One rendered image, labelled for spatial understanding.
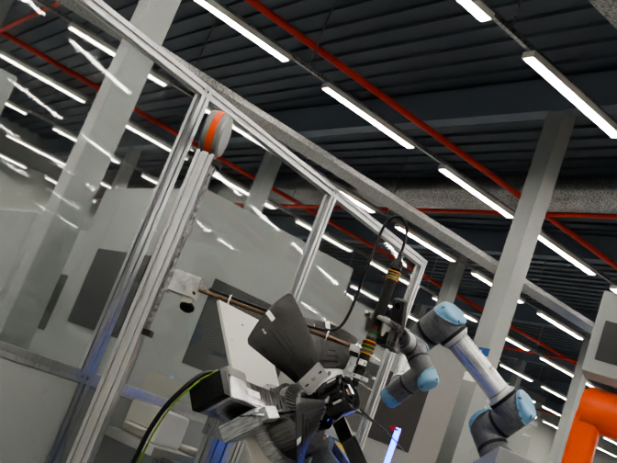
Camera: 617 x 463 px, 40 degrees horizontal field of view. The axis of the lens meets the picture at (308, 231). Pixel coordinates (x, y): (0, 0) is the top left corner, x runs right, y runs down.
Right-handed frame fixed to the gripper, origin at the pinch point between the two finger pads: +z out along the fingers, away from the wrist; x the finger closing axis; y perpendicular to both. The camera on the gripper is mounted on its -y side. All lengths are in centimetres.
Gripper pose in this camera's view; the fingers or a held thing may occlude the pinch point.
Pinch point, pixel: (373, 314)
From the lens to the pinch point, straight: 274.7
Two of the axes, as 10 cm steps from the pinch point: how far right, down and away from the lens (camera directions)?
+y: -3.5, 9.1, -2.1
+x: -7.6, -1.5, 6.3
